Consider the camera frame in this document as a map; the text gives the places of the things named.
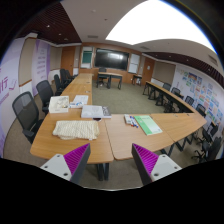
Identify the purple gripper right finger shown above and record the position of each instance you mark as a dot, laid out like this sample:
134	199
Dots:
151	166

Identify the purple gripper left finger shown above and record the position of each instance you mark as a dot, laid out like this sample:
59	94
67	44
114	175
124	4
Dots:
69	166

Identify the cream knitted towel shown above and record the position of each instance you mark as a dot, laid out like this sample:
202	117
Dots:
76	129

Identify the green booklet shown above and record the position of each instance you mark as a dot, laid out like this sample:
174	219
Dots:
148	125

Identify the marker pen pack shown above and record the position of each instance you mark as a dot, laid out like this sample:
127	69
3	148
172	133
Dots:
130	120

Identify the right row wooden tables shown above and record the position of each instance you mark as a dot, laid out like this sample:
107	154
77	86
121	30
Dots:
180	122

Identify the white flat box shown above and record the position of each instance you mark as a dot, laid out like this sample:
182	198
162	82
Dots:
92	111

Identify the black office chair near right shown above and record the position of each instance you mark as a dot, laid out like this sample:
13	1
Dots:
209	151

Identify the white box with cloth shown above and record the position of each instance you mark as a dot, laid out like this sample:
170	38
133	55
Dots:
59	104

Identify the dark photo book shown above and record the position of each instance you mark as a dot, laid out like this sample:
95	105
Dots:
106	112

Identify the white papers with blue print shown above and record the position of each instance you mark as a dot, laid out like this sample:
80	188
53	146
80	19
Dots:
79	101

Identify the black office chair right middle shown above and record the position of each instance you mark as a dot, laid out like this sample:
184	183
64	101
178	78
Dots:
201	109

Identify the black office chair near left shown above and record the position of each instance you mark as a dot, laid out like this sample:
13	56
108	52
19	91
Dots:
27	113

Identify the small desk at front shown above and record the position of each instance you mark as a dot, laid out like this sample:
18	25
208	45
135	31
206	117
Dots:
112	76

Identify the black office chair at desk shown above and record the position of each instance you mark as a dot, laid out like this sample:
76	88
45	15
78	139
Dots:
101	76

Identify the whiteboard beside television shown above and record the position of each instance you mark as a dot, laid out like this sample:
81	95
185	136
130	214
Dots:
134	63

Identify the colourful wall poster display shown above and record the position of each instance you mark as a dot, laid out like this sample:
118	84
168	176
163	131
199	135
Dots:
203	90

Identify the large wall television screen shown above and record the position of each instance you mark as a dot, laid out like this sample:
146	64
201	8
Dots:
111	59

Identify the purple white wall banner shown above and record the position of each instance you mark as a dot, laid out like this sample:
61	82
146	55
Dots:
40	63

